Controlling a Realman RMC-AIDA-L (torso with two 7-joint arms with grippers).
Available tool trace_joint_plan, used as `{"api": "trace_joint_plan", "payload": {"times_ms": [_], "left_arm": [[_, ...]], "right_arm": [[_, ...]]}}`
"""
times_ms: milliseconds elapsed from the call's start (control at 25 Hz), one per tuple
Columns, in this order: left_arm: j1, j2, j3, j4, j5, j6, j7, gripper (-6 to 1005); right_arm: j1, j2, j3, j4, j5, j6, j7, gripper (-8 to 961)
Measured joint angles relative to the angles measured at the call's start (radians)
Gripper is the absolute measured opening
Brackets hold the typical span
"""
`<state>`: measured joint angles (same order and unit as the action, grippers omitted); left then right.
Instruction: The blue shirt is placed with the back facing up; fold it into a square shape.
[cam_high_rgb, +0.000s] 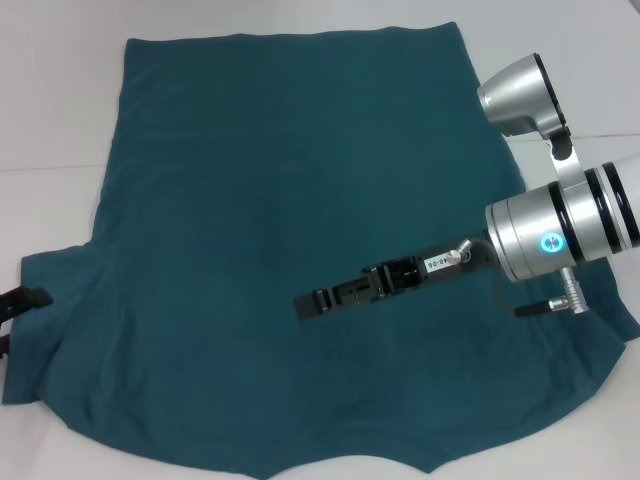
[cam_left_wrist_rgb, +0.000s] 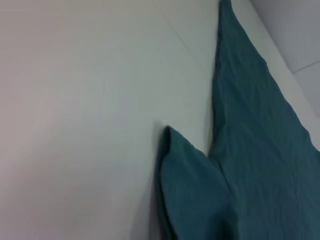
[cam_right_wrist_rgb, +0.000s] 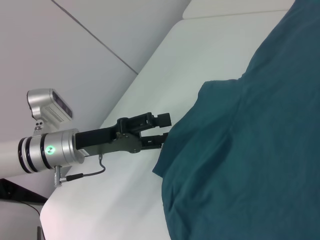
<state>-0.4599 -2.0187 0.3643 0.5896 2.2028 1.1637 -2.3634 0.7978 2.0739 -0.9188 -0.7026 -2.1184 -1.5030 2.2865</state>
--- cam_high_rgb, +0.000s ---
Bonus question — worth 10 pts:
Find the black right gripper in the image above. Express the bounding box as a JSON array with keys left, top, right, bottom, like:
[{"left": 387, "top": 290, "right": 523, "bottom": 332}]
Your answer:
[{"left": 293, "top": 231, "right": 499, "bottom": 322}]

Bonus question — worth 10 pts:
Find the teal blue t-shirt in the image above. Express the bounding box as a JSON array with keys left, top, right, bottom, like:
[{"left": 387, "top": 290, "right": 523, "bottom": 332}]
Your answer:
[{"left": 2, "top": 20, "right": 629, "bottom": 475}]

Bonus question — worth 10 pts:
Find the right arm connector cable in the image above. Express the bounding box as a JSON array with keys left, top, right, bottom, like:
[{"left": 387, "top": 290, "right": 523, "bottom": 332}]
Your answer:
[{"left": 492, "top": 266, "right": 577, "bottom": 319}]

